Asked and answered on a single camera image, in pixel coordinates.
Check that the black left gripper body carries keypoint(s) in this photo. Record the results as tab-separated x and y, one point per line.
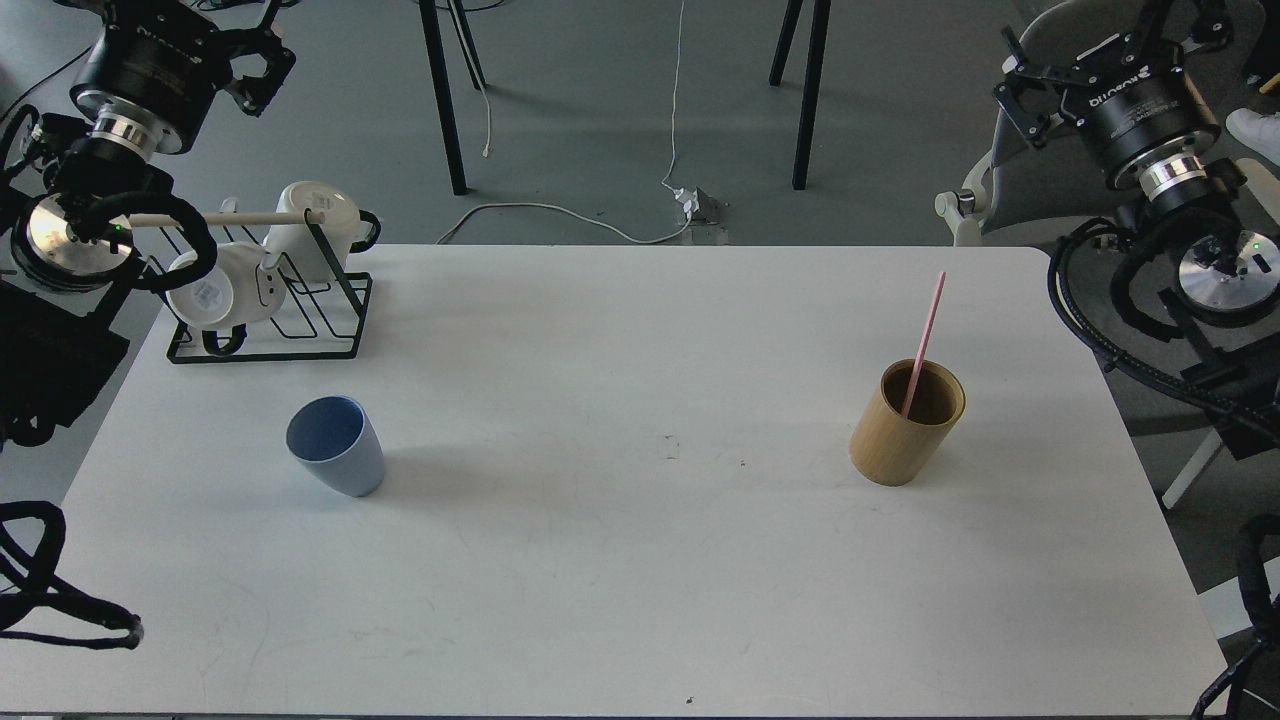
159	57

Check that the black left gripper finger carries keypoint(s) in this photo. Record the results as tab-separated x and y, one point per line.
254	93

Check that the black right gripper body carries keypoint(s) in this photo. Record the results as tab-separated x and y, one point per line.
1137	109

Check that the blue plastic cup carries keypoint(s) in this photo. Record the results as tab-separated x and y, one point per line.
334	440

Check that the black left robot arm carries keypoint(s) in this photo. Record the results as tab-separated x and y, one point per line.
85	209

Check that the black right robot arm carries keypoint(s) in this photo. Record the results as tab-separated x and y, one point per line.
1188	261

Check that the grey office chair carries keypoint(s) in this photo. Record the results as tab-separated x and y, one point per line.
1013	184

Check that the white shoe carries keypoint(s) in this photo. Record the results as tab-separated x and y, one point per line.
1258	131

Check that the black table leg left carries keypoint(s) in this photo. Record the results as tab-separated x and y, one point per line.
440	84

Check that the black table leg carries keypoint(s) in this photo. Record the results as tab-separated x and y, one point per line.
440	84
814	64

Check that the white mug front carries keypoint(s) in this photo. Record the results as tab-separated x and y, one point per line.
245	286

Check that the black table leg right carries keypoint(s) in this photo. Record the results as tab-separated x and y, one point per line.
814	64

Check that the white power plug adapter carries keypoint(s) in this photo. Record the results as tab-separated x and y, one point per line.
698	207

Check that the bamboo cylinder holder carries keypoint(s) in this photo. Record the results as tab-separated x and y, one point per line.
889	447

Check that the black wire mug rack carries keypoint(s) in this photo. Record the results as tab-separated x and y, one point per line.
319	320

